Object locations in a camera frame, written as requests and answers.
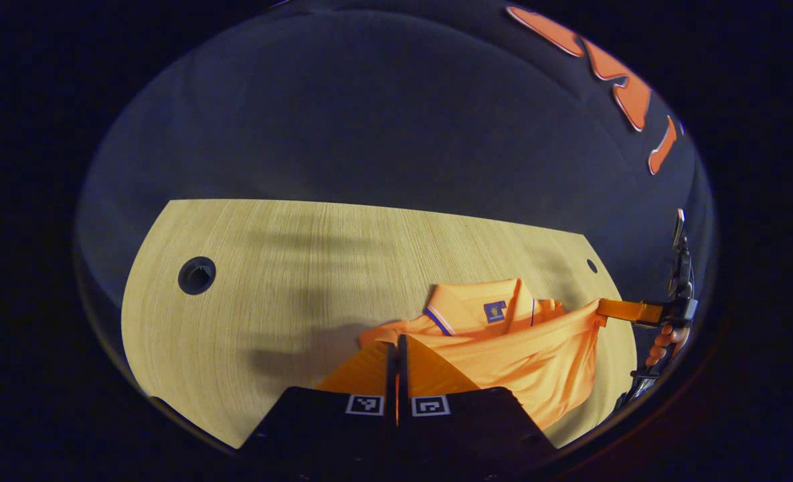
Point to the orange polo T-shirt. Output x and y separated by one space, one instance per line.
537 361

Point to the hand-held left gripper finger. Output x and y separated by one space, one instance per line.
392 402
403 375

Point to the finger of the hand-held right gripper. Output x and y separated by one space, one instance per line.
627 311

